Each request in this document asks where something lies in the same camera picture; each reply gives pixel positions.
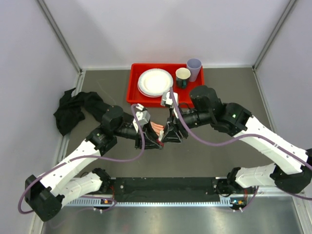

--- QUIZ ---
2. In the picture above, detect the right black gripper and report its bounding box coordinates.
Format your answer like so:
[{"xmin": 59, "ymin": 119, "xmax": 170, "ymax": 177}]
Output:
[{"xmin": 161, "ymin": 106, "xmax": 213, "ymax": 143}]

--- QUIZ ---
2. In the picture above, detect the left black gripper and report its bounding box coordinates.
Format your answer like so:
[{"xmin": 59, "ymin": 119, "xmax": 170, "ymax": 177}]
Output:
[{"xmin": 114, "ymin": 119, "xmax": 163, "ymax": 150}]

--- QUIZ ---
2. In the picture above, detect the red nail polish bottle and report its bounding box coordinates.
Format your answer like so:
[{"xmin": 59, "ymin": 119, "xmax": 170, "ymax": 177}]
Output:
[{"xmin": 157, "ymin": 141, "xmax": 164, "ymax": 148}]

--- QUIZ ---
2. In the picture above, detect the white nail polish brush cap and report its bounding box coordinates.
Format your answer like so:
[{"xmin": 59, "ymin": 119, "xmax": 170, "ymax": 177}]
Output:
[{"xmin": 158, "ymin": 130, "xmax": 164, "ymax": 141}]

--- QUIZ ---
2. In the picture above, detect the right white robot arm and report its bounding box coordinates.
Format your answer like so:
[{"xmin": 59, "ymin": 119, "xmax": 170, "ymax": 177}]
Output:
[{"xmin": 161, "ymin": 85, "xmax": 312, "ymax": 194}]

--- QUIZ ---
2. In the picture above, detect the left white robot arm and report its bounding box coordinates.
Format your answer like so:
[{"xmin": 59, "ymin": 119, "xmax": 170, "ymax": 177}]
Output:
[{"xmin": 20, "ymin": 104, "xmax": 164, "ymax": 222}]

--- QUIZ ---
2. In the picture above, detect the mannequin hand with nails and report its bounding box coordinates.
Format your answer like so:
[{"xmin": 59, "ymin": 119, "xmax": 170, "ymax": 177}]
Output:
[{"xmin": 151, "ymin": 122, "xmax": 164, "ymax": 134}]

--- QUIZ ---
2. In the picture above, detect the red plastic tray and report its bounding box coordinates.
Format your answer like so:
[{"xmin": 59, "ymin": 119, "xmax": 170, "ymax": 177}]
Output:
[{"xmin": 126, "ymin": 63, "xmax": 205, "ymax": 108}]

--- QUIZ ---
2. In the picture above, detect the white paper plates stack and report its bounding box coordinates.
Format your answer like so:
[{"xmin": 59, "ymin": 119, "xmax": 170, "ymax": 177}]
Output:
[{"xmin": 137, "ymin": 68, "xmax": 174, "ymax": 98}]

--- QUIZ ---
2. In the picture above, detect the dark green mug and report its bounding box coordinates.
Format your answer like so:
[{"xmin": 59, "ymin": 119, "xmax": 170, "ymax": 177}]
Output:
[{"xmin": 175, "ymin": 68, "xmax": 191, "ymax": 89}]

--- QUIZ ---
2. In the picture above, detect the lavender plastic cup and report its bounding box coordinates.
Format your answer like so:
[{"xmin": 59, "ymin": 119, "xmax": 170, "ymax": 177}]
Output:
[{"xmin": 186, "ymin": 58, "xmax": 202, "ymax": 82}]

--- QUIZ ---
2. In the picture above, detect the black sleeve cloth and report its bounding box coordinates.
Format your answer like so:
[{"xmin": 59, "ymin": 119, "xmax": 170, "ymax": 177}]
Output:
[{"xmin": 54, "ymin": 88, "xmax": 110, "ymax": 136}]

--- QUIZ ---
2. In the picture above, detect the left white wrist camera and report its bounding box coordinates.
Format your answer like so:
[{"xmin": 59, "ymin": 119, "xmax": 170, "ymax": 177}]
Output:
[{"xmin": 132, "ymin": 103, "xmax": 150, "ymax": 126}]

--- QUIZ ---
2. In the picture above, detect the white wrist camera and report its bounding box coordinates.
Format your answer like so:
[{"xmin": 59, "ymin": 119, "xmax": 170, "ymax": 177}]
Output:
[
  {"xmin": 160, "ymin": 92, "xmax": 174, "ymax": 108},
  {"xmin": 132, "ymin": 103, "xmax": 150, "ymax": 126}
]

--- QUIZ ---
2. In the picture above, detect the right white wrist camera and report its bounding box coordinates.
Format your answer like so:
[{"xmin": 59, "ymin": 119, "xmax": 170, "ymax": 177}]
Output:
[{"xmin": 160, "ymin": 92, "xmax": 174, "ymax": 108}]

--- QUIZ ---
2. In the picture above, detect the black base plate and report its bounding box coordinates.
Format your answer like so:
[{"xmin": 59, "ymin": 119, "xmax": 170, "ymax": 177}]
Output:
[{"xmin": 112, "ymin": 177, "xmax": 231, "ymax": 203}]

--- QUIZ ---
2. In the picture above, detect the grey slotted cable duct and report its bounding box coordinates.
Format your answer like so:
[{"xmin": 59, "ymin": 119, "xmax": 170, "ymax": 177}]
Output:
[{"xmin": 66, "ymin": 197, "xmax": 246, "ymax": 208}]

